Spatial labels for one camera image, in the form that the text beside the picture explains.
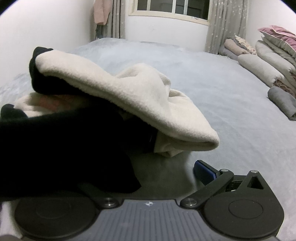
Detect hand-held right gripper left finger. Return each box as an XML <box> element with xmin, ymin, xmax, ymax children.
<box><xmin>79</xmin><ymin>183</ymin><xmax>123</xmax><ymax>208</ymax></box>

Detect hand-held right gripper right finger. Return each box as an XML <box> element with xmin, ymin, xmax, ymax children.
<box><xmin>180</xmin><ymin>160</ymin><xmax>266</xmax><ymax>208</ymax></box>

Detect cream sweatshirt with black sleeves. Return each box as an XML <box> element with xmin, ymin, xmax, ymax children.
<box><xmin>0</xmin><ymin>46</ymin><xmax>220</xmax><ymax>202</ymax></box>

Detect grey folded cloth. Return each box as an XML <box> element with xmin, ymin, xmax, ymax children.
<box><xmin>268</xmin><ymin>86</ymin><xmax>296</xmax><ymax>121</ymax></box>

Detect cream folded quilt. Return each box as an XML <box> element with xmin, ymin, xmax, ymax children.
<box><xmin>238</xmin><ymin>54</ymin><xmax>285</xmax><ymax>88</ymax></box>

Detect folded pillows near curtain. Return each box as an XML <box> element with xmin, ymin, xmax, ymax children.
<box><xmin>218</xmin><ymin>45</ymin><xmax>240</xmax><ymax>61</ymax></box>

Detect floral pillow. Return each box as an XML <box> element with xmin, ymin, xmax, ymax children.
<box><xmin>234</xmin><ymin>35</ymin><xmax>257</xmax><ymax>55</ymax></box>

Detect grey folded quilt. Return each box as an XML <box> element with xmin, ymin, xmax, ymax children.
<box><xmin>255</xmin><ymin>40</ymin><xmax>296</xmax><ymax>80</ymax></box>

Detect grey patterned curtain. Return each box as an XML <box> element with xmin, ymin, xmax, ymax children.
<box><xmin>205</xmin><ymin>0</ymin><xmax>249</xmax><ymax>55</ymax></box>
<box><xmin>105</xmin><ymin>0</ymin><xmax>126</xmax><ymax>39</ymax></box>

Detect dark hanging garment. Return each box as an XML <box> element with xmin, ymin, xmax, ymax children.
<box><xmin>94</xmin><ymin>23</ymin><xmax>109</xmax><ymax>39</ymax></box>

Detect pink hanging garment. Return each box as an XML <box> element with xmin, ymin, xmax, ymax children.
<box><xmin>94</xmin><ymin>0</ymin><xmax>112</xmax><ymax>25</ymax></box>

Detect window with white frame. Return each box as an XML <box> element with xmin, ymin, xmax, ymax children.
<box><xmin>128</xmin><ymin>0</ymin><xmax>212</xmax><ymax>26</ymax></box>

